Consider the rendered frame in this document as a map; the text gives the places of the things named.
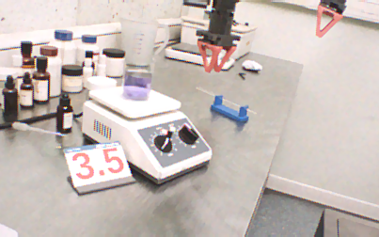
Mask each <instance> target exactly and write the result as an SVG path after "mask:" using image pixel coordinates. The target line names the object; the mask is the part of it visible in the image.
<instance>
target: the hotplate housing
mask: <svg viewBox="0 0 379 237"><path fill-rule="evenodd" d="M183 118H187V119H188V117H187V116H185V115H184V114H183V113H181V112H179V111H178V110H176V109H173V110H169V111H165V112H163V113H156V114H152V115H148V116H142V117H139V118H129V117H125V116H123V115H122V114H121V113H118V112H117V111H116V110H113V109H111V108H110V107H108V106H105V105H104V104H102V103H99V102H97V101H95V100H94V101H87V102H86V103H84V113H83V126H82V132H84V133H83V137H84V138H86V139H88V140H89V141H92V143H94V144H95V145H97V144H102V143H106V142H116V141H119V142H120V145H121V147H122V149H123V152H124V156H125V159H126V161H127V165H128V166H130V167H131V168H133V169H135V170H136V171H137V172H140V173H141V174H142V175H144V176H146V177H147V178H148V179H150V180H152V181H153V182H156V183H157V184H159V183H162V182H166V181H168V180H170V179H173V178H175V177H177V176H180V175H181V174H183V173H187V172H188V171H191V170H192V169H196V168H198V167H200V166H205V165H206V164H209V160H210V159H212V150H211V149H210V147H209V146H208V144H207V143H206V145H207V146H208V147H209V150H208V151H206V152H204V153H201V154H199V155H197V156H195V157H191V158H188V159H187V160H182V161H181V162H178V163H175V164H173V165H172V166H166V167H164V168H162V167H161V166H160V165H159V163H158V162H157V160H155V157H154V156H153V155H152V153H151V151H150V150H149V148H148V146H146V144H145V142H144V141H143V139H142V137H141V136H139V133H138V132H137V130H139V129H142V128H145V127H149V126H154V125H157V124H160V123H166V122H169V121H171V120H175V119H183ZM188 121H189V122H190V120H189V119H188ZM190 123H191V122H190ZM191 124H192V123H191Z"/></svg>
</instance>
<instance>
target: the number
mask: <svg viewBox="0 0 379 237"><path fill-rule="evenodd" d="M68 156H69V161H70V164H71V170H72V174H73V177H74V178H75V182H81V181H88V180H91V179H99V178H101V177H104V176H112V175H116V174H121V173H125V172H129V171H128V169H127V166H126V164H125V162H124V157H123V155H122V152H121V150H120V146H114V147H109V148H104V149H103V148H100V149H95V150H82V151H77V152H74V153H68Z"/></svg>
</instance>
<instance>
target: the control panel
mask: <svg viewBox="0 0 379 237"><path fill-rule="evenodd" d="M184 123H187V124H188V125H189V126H191V127H192V129H193V130H195V128H194V127H193V126H192V124H191V123H190V122H189V121H188V119H187V118H181V119H175V120H171V121H169V122H166V123H160V124H157V125H154V126H149V127H145V128H142V129H139V130H137V132H138V133H139V136H141V137H142V139H143V141H144V142H145V144H146V146H148V148H149V150H150V151H151V153H152V155H153V156H154V157H155V160H157V162H158V163H159V165H160V166H161V167H162V168H164V167H166V166H172V165H173V164H175V163H178V162H181V161H182V160H187V159H188V158H191V157H195V156H197V155H199V154H201V153H204V152H206V151H208V150H209V147H208V146H207V145H206V143H205V142H204V140H202V137H201V136H199V135H198V140H196V141H195V143H193V144H192V145H189V144H186V143H184V142H182V141H181V139H180V138H179V136H178V131H179V130H180V129H181V128H182V126H183V124H184ZM171 127H174V128H175V131H172V130H171ZM162 130H166V133H167V132H168V131H171V133H172V136H171V143H172V145H173V148H172V150H171V151H170V152H168V153H165V152H162V151H161V150H158V149H157V148H156V147H155V144H154V138H155V136H157V135H159V134H160V135H165V134H166V133H163V132H162ZM195 132H196V133H197V131H196V130H195Z"/></svg>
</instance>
